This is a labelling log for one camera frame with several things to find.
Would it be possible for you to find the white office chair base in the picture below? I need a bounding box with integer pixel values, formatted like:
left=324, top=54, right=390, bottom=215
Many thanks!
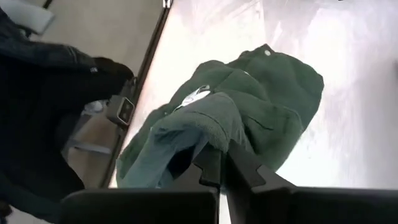
left=60, top=99, right=113, bottom=156

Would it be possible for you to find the person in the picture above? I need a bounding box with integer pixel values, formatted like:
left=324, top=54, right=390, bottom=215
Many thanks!
left=0, top=7, right=135, bottom=223

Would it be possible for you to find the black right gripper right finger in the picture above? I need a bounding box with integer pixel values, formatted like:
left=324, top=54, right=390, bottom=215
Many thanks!
left=225, top=139, right=398, bottom=224

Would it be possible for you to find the dark green button shirt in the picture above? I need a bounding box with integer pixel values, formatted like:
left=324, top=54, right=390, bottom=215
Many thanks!
left=115, top=43, right=325, bottom=189

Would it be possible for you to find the black aluminium table frame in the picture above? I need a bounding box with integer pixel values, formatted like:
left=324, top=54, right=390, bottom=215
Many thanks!
left=99, top=0, right=174, bottom=189

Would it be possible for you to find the white plastic panel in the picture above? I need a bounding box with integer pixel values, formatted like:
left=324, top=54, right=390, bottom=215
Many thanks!
left=0, top=0, right=55, bottom=35

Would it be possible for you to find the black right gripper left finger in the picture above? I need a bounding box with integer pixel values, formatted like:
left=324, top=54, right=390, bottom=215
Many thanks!
left=58, top=144, right=222, bottom=224

